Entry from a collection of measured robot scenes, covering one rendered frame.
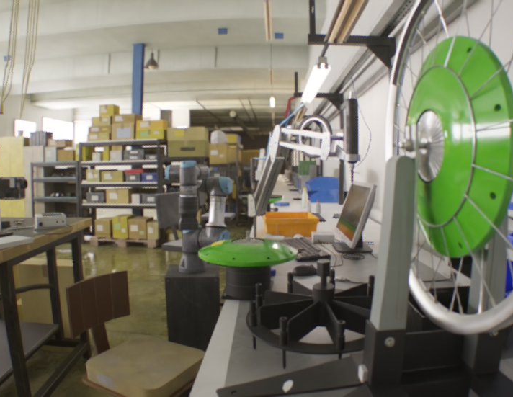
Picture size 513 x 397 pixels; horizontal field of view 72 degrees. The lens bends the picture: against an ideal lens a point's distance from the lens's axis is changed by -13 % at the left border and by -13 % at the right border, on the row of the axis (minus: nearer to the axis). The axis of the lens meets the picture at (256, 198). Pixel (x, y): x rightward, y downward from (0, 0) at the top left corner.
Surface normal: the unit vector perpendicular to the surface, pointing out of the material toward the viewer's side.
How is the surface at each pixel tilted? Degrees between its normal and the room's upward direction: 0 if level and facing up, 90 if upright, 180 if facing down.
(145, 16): 90
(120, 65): 90
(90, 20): 90
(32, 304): 90
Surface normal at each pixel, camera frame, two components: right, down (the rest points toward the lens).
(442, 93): -0.98, -0.14
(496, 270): 0.02, 0.08
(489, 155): -0.91, 0.07
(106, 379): -0.43, 0.07
